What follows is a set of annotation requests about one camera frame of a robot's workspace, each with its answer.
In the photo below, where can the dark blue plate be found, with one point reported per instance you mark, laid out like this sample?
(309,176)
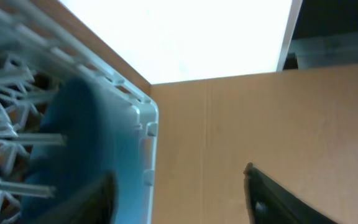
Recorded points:
(100,138)

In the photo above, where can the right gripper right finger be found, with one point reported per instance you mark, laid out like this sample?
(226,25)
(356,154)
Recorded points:
(270,203)

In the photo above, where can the grey dishwasher rack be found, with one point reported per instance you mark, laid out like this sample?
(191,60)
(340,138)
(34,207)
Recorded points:
(37,57)

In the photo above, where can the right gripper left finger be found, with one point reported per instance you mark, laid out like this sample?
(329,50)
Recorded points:
(96,203)

